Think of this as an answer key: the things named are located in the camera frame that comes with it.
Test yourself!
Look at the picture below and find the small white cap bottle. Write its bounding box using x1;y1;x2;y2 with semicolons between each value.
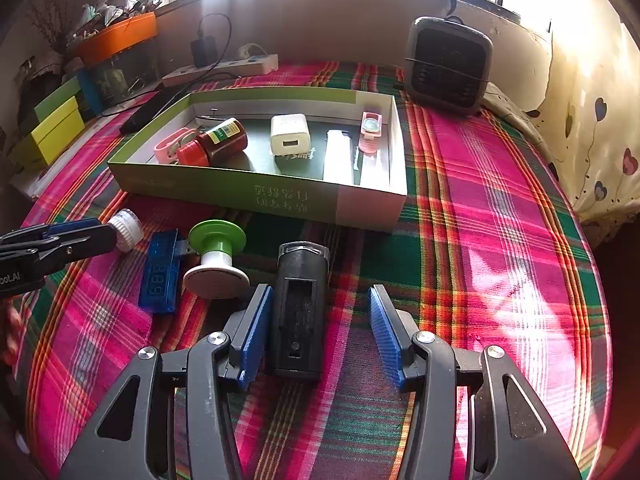
107;208;143;252

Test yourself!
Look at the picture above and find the blue USB voltage meter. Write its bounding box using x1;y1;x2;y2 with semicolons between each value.
138;229;188;314

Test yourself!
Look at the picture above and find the pink white cable clip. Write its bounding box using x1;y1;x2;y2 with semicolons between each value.
153;127;198;165

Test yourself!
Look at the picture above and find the red cap medicine bottle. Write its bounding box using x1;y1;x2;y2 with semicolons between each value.
176;118;248;167

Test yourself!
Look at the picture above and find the white USB wall charger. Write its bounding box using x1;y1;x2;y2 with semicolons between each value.
270;114;311;156

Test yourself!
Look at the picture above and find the pink white small gadget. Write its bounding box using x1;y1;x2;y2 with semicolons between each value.
358;112;383;155

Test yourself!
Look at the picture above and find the yellow box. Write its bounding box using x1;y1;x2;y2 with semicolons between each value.
10;96;85;170

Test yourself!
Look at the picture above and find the green box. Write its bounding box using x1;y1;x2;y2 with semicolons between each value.
17;73;80;125

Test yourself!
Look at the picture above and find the blue book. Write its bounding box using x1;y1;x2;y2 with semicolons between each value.
76;68;104;116

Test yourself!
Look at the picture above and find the clear glass tank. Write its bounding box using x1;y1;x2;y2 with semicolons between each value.
89;39;160;107

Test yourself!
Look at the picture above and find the plaid pink green cloth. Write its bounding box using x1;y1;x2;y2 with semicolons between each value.
14;62;612;479

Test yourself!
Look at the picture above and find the black smartphone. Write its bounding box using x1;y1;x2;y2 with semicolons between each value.
119;84;189;134

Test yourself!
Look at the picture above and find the orange plastic bin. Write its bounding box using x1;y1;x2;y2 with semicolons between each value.
68;12;157;67

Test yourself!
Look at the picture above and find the green cardboard box tray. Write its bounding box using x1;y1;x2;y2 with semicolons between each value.
108;87;408;232

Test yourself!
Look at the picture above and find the black power adapter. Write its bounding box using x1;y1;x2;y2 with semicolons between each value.
190;35;218;68

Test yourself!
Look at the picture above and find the white plug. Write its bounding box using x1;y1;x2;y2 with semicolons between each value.
238;42;267;60

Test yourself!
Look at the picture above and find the white power strip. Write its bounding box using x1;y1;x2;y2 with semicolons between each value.
162;54;279;88

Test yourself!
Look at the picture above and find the heart pattern curtain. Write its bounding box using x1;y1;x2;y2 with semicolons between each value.
483;23;639;246

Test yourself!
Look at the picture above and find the grey desktop fan heater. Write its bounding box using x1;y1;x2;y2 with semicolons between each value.
404;16;494;116

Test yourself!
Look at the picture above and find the black charging cable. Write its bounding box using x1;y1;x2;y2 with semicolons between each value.
102;12;237;118

